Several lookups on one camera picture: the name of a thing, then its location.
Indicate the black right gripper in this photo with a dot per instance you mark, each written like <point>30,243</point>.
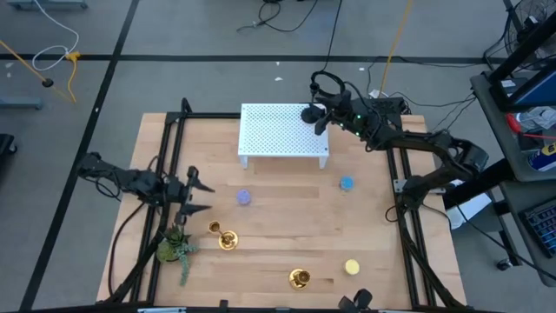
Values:
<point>341,108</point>

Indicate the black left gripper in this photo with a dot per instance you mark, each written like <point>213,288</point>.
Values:
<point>176,191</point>

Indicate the purple cup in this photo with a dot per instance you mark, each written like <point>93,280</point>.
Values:
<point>243,197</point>

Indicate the gold candlestick holder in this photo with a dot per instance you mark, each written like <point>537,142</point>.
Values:
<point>228,240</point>
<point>299,279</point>

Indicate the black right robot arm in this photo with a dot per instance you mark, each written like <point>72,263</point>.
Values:
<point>417,141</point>

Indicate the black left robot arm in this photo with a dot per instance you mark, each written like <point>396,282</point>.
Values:
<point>130,180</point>

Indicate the green potted succulent plant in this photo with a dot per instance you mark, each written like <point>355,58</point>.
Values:
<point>174,239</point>

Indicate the white perforated metal shelf riser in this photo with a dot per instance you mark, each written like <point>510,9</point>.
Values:
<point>278,135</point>

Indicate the black power box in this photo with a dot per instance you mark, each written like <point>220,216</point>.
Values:
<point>391,105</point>

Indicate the yellow cup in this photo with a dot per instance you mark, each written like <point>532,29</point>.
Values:
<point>352,267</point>

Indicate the grey equipment cart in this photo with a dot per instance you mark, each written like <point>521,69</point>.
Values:
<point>499,130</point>

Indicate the black rounded device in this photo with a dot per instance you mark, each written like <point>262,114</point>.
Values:
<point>356,300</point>

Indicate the black chair caster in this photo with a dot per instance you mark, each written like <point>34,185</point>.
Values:
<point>6,144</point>

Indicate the grey blue trolley foot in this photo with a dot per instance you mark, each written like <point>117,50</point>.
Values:
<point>48,4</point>
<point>19,103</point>

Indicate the clear plastic bag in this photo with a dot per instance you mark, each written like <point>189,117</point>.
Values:
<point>538,118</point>

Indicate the blue screen monitor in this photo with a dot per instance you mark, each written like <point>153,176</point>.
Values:
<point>538,89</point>

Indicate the blue yellow spray can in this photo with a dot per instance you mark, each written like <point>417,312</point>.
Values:
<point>543,157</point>

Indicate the black floor fan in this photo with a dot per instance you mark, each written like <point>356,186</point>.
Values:
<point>532,26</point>

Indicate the black keyboard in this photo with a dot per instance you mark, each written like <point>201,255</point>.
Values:
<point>543,226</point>

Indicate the black aluminium table frame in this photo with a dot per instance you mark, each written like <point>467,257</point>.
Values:
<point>204,115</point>

